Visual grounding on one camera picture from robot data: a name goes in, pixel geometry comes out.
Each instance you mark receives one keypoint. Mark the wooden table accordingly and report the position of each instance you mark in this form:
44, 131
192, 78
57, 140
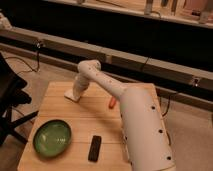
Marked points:
91, 116

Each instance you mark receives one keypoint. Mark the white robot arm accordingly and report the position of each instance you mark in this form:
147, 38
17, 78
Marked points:
145, 135

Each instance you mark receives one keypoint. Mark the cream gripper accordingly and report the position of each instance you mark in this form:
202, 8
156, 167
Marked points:
76, 95

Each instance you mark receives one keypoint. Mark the black remote control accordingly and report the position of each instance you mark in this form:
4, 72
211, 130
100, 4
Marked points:
94, 148

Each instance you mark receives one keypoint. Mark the black office chair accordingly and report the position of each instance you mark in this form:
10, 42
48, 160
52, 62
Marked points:
11, 95

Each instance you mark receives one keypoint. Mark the white sponge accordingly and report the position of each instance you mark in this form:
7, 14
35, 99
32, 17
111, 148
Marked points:
69, 95

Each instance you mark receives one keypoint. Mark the green bowl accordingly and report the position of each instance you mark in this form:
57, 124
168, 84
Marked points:
52, 138

